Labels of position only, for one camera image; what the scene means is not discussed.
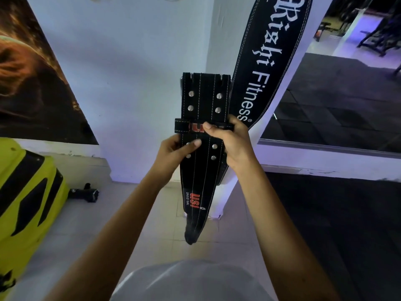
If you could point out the person's left hand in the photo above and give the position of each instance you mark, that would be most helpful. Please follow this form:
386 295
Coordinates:
169 159

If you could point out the person's right hand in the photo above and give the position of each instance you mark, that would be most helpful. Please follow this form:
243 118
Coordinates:
239 147

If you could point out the person's right thumb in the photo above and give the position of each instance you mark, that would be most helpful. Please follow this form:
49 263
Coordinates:
215 130

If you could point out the person's left thumb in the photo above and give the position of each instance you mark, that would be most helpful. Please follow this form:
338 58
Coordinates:
190 146

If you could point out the black riveted leather lifting belt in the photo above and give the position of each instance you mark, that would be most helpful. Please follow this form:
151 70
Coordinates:
203 90

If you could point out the person's right forearm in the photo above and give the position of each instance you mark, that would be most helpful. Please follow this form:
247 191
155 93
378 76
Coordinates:
282 241

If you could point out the person's left forearm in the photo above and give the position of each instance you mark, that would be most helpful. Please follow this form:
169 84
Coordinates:
112 241

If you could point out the black belt with white lettering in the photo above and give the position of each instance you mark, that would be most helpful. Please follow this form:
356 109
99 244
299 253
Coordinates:
269 43

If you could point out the yellow and black exercise machine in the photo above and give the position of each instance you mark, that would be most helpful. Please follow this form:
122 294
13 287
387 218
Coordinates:
12 247

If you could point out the large wall mirror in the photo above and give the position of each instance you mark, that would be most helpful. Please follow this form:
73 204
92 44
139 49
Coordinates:
329 106

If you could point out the dark orange wall poster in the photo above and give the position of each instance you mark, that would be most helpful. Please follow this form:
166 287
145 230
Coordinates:
31 90

